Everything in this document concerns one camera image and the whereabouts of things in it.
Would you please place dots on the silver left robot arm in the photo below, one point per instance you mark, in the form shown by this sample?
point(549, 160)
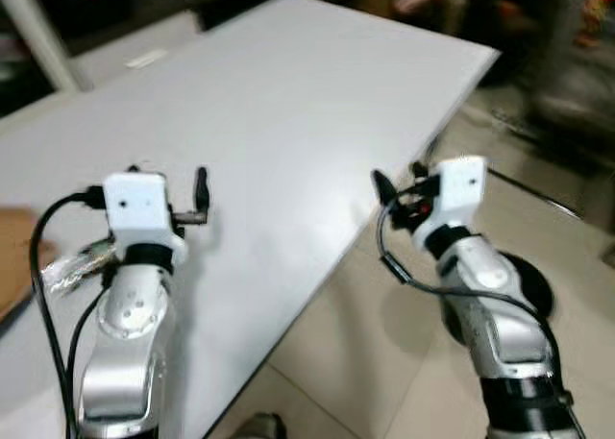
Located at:
point(130, 314)

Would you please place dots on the black rubbish bin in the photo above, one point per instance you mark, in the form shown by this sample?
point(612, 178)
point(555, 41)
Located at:
point(533, 285)

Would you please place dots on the white table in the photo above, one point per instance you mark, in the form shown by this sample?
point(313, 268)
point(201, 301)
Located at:
point(288, 93)

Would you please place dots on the person's grey trousered legs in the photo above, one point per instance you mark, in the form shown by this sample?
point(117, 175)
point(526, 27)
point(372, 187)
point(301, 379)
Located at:
point(567, 55)

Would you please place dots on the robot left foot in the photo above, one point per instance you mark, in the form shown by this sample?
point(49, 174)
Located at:
point(259, 427)

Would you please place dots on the white metal pole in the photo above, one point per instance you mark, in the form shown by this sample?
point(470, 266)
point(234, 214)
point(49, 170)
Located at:
point(34, 26)

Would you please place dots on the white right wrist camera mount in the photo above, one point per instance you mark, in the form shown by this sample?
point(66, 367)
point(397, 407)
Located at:
point(461, 189)

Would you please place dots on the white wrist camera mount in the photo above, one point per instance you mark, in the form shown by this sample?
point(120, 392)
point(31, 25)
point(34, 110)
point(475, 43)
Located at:
point(135, 204)
point(461, 189)

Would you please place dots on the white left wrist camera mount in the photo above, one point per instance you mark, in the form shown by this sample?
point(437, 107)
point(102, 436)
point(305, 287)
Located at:
point(135, 204)

